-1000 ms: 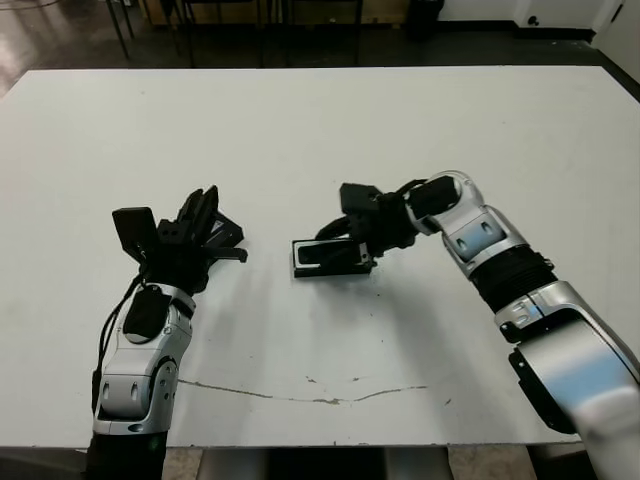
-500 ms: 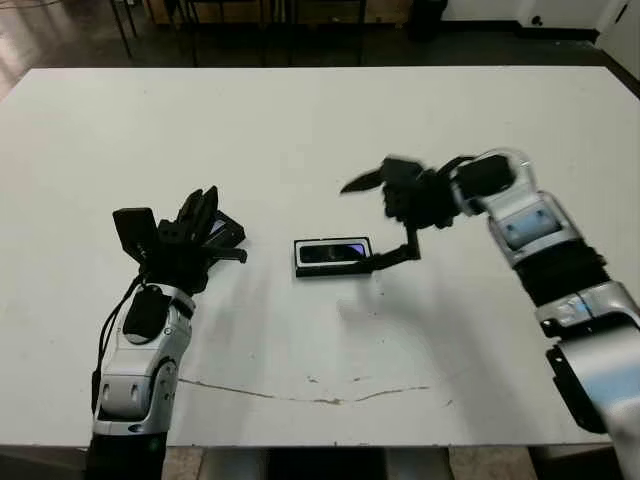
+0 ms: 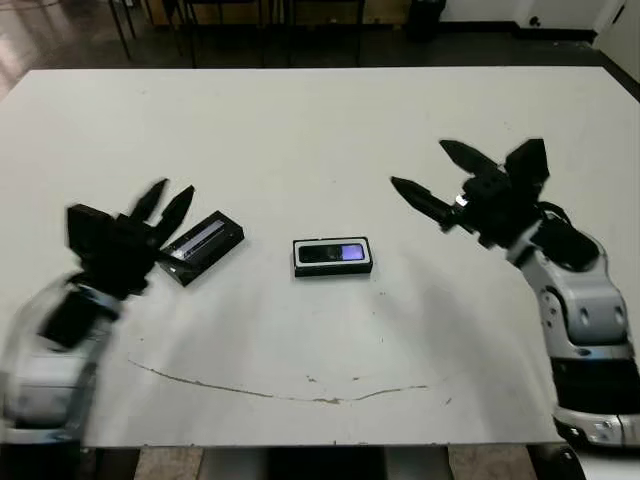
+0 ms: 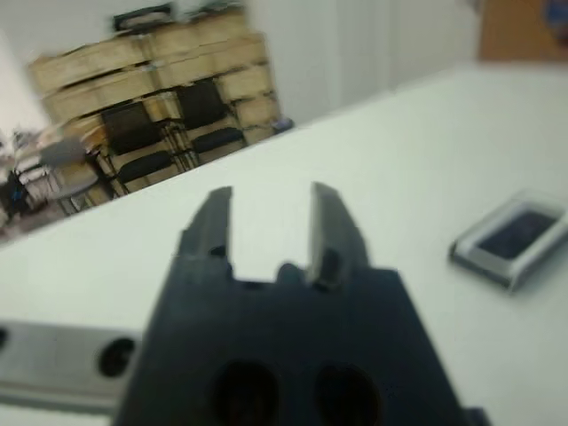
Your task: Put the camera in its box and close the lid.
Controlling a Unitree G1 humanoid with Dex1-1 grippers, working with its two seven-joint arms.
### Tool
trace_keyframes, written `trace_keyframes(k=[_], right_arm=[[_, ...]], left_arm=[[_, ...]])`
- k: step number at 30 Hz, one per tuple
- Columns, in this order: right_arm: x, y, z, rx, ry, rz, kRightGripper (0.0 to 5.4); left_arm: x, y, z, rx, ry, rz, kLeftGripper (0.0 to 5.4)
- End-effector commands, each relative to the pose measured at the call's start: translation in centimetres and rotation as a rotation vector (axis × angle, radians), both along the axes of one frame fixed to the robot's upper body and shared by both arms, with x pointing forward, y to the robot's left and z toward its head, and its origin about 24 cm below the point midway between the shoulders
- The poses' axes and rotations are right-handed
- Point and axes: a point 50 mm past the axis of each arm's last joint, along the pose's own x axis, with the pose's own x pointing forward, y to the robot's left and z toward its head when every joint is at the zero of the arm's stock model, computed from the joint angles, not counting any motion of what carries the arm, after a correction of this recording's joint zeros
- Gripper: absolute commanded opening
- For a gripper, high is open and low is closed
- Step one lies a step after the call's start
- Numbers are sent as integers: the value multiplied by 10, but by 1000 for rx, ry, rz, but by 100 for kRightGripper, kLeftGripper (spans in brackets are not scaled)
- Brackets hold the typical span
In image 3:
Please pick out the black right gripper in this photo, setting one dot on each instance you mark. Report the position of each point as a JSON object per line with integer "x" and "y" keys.
{"x": 500, "y": 210}

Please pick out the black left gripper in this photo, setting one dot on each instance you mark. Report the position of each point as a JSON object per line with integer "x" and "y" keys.
{"x": 125, "y": 260}

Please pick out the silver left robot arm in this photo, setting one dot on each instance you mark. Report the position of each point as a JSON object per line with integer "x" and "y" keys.
{"x": 45, "y": 380}

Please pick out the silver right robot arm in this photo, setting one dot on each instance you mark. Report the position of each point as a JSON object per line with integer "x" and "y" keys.
{"x": 590, "y": 310}

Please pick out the black trash bin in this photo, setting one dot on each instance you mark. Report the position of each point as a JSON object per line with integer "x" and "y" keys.
{"x": 425, "y": 20}

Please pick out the grey plastic chair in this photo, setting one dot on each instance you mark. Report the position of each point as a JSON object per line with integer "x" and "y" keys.
{"x": 122, "y": 30}

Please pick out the black mesh visitor chair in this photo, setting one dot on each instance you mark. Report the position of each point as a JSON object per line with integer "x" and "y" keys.
{"x": 225, "y": 30}

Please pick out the grey robot torso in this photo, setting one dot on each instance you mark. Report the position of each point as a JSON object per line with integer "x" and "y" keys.
{"x": 325, "y": 465}

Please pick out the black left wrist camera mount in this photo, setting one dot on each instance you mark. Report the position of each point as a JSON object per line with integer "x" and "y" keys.
{"x": 92, "y": 225}

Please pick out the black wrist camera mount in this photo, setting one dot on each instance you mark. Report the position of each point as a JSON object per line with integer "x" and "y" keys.
{"x": 92, "y": 225}
{"x": 530, "y": 165}

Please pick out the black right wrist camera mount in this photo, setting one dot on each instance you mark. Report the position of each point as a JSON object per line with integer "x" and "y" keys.
{"x": 530, "y": 165}

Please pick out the black camera box base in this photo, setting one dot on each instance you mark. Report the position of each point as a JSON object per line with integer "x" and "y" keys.
{"x": 332, "y": 271}

